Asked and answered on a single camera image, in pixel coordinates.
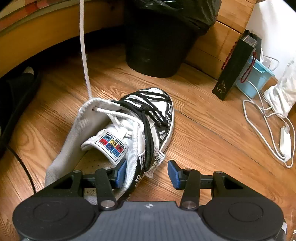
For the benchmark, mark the white black laced sneaker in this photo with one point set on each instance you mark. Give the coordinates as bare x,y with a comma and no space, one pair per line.
132,134

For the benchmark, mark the white power adapter with cable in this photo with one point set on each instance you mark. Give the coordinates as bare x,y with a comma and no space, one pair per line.
280,130

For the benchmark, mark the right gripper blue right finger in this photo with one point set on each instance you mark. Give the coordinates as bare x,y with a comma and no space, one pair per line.
179,177

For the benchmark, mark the plaid bed sheet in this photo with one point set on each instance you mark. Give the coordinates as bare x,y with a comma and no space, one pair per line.
18,12

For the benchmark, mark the light blue plastic bin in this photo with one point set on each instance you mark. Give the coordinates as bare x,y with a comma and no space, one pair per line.
259,75

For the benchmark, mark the black sock foot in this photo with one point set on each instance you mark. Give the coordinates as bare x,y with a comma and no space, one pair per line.
17,91

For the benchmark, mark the white plastic bag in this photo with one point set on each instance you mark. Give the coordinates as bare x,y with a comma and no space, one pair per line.
281,97

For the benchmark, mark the black gift bag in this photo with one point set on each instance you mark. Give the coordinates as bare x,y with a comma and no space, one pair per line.
238,63

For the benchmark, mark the black lined trash bin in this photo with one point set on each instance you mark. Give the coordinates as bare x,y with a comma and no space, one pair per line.
160,34

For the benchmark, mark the white shoelace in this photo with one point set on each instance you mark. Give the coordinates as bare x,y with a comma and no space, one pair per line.
83,51

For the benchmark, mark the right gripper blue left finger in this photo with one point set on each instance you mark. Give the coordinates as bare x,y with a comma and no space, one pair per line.
115,176

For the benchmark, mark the wooden nightstand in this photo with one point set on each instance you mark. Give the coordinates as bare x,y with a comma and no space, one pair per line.
211,50

